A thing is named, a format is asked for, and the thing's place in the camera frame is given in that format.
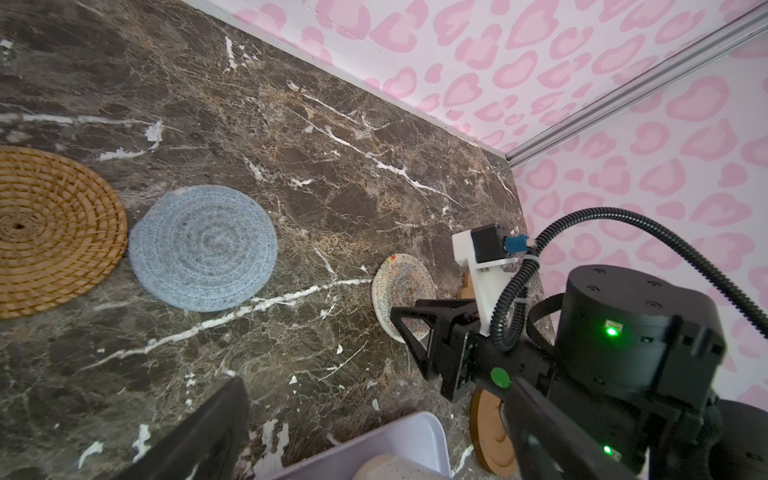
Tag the blue-grey woven round coaster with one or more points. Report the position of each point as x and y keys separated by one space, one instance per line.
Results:
x=204 y=248

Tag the multicolour woven round coaster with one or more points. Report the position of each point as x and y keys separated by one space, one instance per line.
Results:
x=399 y=282

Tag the woven rattan round coaster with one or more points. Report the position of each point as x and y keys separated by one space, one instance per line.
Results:
x=63 y=230

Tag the cork paw-shaped coaster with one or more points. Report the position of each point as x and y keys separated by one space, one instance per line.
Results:
x=467 y=291

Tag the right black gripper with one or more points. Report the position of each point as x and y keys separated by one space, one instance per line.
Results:
x=444 y=336

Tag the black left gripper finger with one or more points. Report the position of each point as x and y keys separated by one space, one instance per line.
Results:
x=206 y=445

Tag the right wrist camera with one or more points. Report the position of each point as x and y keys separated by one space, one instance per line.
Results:
x=491 y=255

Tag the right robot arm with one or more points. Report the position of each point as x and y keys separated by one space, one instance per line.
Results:
x=607 y=380

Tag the aluminium frame corner post right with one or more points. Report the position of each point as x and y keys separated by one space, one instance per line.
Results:
x=687 y=61

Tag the brown round wooden coaster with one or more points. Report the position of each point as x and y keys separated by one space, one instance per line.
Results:
x=492 y=445

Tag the lavender plastic tray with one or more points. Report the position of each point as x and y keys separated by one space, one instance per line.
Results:
x=418 y=438

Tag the beige ceramic mug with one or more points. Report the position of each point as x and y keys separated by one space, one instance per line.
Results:
x=394 y=467

